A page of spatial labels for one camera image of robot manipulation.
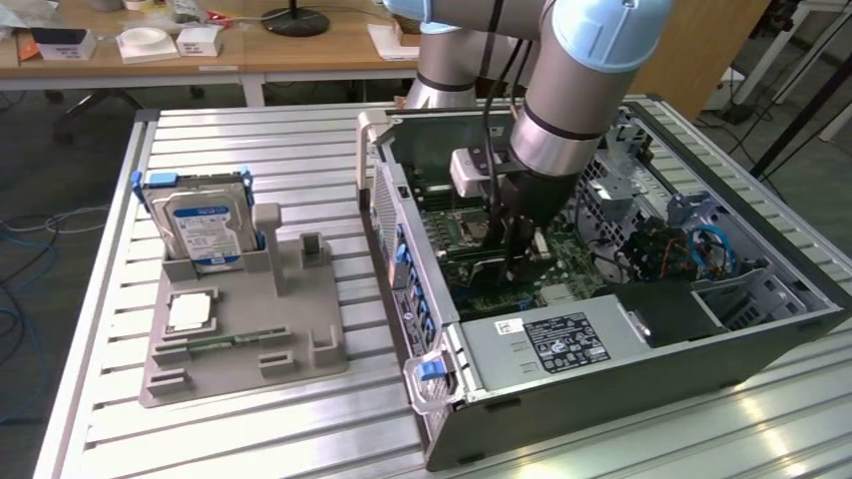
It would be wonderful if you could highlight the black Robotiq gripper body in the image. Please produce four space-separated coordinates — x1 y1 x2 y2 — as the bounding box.
482 167 581 250

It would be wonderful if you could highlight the CPU socket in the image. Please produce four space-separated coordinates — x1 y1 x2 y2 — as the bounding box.
453 208 494 246

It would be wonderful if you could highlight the green motherboard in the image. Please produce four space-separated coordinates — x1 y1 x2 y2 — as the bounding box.
405 167 608 321

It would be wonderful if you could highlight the metal disk bay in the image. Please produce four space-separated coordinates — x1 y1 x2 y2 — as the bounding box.
577 147 673 236

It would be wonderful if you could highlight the silver power supply unit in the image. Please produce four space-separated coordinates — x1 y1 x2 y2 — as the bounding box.
457 293 650 393

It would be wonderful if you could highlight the white floor bin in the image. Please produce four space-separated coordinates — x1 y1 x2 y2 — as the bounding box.
701 67 744 114

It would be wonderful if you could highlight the open black PC case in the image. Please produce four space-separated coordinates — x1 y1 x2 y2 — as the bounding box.
356 97 852 473

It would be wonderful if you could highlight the white paper booklet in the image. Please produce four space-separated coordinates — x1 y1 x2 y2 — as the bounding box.
368 22 424 62

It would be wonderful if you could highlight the grey parts rack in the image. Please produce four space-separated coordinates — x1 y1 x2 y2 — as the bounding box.
136 202 349 411

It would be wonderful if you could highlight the wooden cabinet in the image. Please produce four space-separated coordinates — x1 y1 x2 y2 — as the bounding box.
624 0 793 122

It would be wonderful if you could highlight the hard disk with blue caddy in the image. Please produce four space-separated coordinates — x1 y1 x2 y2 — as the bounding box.
129 169 260 275

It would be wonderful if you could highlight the green RAM stick on rack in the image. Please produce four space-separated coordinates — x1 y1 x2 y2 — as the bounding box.
185 334 265 351

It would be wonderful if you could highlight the black round lamp base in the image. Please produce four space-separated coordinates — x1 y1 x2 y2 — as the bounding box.
260 0 332 38

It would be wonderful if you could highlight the silver CPU chip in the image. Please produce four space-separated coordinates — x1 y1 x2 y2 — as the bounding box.
165 294 213 333

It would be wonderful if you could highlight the plain white box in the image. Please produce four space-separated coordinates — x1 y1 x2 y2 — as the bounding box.
176 24 225 58

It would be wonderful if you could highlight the white square tray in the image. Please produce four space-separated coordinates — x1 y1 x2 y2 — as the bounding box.
116 27 182 65

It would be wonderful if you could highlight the black office chair base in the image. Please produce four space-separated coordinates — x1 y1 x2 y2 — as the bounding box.
46 89 145 146

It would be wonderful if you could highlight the wooden desk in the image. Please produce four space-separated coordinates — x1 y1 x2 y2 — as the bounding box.
0 0 426 109

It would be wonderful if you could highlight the white box with black lid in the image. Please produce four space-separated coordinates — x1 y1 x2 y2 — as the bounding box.
29 27 98 62

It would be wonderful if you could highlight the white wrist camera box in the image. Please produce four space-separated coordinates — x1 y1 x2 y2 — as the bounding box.
449 147 510 199

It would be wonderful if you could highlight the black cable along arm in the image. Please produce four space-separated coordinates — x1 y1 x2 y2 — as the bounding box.
478 0 533 211

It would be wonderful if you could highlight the red yellow power wire bundle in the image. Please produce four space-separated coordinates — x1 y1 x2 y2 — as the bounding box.
630 227 697 280

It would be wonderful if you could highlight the blue data wire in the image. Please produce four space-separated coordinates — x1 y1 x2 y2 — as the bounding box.
686 224 738 280

